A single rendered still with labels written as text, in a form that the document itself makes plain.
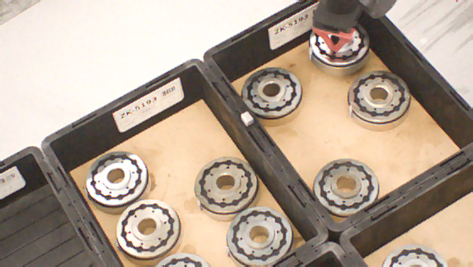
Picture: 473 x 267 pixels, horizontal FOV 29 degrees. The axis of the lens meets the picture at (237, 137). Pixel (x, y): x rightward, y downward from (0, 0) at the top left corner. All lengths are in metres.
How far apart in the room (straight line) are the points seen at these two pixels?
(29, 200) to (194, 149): 0.29
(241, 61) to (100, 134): 0.28
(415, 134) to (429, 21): 0.37
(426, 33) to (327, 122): 0.37
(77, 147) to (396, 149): 0.53
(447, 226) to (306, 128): 0.29
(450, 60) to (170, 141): 0.57
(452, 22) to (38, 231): 0.89
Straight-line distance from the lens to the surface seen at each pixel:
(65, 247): 1.50
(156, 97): 1.52
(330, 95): 1.58
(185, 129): 1.56
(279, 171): 1.39
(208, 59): 1.51
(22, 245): 1.53
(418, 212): 1.42
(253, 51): 1.57
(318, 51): 1.56
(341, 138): 1.53
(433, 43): 1.81
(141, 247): 1.44
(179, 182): 1.51
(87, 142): 1.53
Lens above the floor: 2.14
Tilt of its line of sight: 58 degrees down
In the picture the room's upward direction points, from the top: 10 degrees counter-clockwise
